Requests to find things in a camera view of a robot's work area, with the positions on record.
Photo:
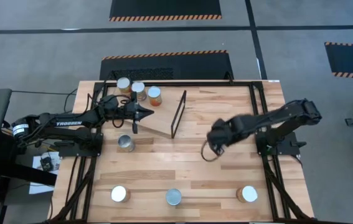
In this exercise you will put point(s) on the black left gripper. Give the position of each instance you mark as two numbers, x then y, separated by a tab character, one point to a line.
134	112

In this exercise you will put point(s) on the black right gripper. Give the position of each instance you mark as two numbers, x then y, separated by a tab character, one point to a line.
232	129

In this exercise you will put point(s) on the orange label tin can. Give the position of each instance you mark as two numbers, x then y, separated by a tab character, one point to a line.
154	93

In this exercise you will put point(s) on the grey brown label tin can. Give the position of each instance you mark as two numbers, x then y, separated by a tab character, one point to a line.
138	88

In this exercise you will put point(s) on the yellow label tin can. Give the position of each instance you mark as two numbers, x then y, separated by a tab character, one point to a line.
123	84

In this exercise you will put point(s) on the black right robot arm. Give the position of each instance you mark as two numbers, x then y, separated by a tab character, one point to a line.
288	115

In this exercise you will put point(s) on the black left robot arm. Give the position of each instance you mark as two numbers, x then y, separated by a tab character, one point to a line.
70	123

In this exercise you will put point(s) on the silver tin can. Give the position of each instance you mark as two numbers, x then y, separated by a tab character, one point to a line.
125	142

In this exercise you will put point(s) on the tan label tin can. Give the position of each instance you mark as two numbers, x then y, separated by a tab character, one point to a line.
119	193
248	193

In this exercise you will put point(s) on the blue tomato label tin can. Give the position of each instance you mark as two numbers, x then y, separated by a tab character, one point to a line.
173	196

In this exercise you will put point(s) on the black perforated floor mat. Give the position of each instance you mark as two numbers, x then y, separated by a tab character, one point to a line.
195	67

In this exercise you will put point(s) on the black striped-edge floor mat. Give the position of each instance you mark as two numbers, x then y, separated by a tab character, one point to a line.
163	7
350	59

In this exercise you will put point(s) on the small black device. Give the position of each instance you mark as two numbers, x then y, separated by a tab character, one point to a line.
47	164

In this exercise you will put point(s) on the white paper sheets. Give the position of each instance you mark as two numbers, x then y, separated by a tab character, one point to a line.
37	186

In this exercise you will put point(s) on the wooden shelf black metal frame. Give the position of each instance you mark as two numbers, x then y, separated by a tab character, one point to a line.
167	118

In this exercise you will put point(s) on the black table frame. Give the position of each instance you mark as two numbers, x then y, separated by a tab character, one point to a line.
210	84

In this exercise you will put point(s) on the black frame brace strut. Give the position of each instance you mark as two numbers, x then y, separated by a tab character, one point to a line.
228	77

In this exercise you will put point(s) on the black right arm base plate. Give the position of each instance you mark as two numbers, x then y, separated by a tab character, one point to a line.
288	149

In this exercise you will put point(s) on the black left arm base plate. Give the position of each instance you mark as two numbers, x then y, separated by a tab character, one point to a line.
79	151

